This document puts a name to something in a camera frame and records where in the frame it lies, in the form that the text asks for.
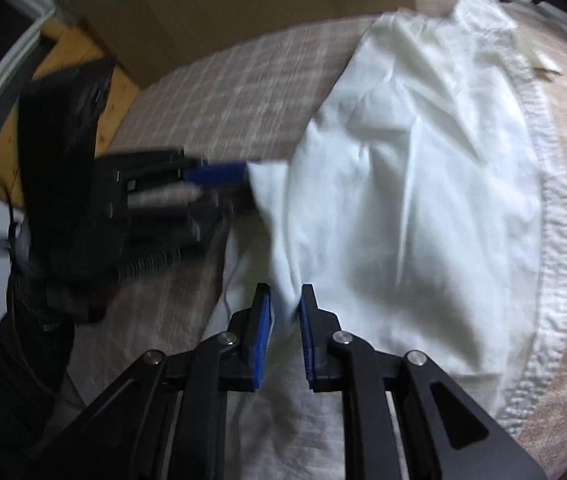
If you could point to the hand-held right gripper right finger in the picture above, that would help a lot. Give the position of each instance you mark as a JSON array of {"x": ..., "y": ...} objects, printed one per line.
[{"x": 308, "y": 345}]

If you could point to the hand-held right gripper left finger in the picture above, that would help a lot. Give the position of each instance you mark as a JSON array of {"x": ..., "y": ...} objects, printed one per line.
[{"x": 264, "y": 340}]

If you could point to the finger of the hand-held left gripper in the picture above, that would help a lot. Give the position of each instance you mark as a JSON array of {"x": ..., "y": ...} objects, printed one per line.
[
  {"x": 213, "y": 174},
  {"x": 218, "y": 207}
]

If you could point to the white shirt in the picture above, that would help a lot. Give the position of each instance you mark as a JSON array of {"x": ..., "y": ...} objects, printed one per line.
[{"x": 413, "y": 185}]

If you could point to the plaid blanket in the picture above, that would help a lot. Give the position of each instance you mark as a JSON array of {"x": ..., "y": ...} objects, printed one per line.
[{"x": 243, "y": 90}]

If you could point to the pine wood nightstand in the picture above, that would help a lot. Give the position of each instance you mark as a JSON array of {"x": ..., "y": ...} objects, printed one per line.
[{"x": 70, "y": 42}]

